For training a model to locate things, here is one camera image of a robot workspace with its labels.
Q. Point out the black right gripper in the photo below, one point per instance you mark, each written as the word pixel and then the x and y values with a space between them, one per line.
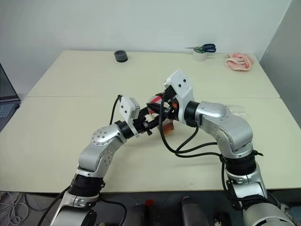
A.
pixel 169 107

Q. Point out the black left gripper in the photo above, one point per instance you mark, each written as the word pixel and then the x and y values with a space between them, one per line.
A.
pixel 141 123

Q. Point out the clear bottle with red label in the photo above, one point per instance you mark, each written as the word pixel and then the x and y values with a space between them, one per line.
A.
pixel 168 128

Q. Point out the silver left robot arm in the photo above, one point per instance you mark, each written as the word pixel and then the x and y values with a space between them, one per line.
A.
pixel 103 143

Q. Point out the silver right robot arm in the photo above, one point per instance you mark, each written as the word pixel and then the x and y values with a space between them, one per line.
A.
pixel 225 124

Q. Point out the dark grey tape roll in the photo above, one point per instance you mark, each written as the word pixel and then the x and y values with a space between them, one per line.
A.
pixel 121 56

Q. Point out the white tape roll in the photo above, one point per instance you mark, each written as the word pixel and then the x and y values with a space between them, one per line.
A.
pixel 199 55

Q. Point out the clear plastic bag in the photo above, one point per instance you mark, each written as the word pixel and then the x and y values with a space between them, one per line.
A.
pixel 238 111

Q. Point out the pink cloth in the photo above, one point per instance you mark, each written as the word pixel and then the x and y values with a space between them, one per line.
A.
pixel 240 61

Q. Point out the dark rounded shape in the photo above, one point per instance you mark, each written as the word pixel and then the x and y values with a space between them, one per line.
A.
pixel 189 212

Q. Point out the grey laptop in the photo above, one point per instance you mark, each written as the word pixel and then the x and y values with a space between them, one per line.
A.
pixel 7 94

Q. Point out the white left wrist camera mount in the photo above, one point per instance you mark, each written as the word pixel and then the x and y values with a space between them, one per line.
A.
pixel 125 109

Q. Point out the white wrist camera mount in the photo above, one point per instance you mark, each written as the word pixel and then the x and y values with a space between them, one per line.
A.
pixel 181 86
pixel 125 109

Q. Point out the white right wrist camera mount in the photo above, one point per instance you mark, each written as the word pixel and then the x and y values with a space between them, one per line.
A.
pixel 181 86

